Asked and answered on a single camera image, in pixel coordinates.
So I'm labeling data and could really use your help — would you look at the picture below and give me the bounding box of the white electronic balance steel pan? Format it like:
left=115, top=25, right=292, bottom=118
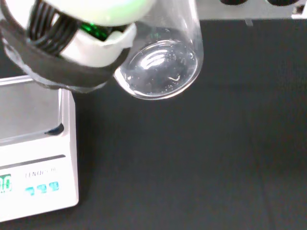
left=0, top=74, right=80, bottom=223

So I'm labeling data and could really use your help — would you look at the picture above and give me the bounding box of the pale board with round holes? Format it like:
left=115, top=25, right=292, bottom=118
left=196, top=0, right=307, bottom=26

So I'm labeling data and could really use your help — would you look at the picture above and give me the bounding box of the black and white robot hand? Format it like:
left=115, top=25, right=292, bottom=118
left=0, top=0, right=156, bottom=94

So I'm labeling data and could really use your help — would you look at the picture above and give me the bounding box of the black bench cloth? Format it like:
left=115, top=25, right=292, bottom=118
left=0, top=18, right=307, bottom=230

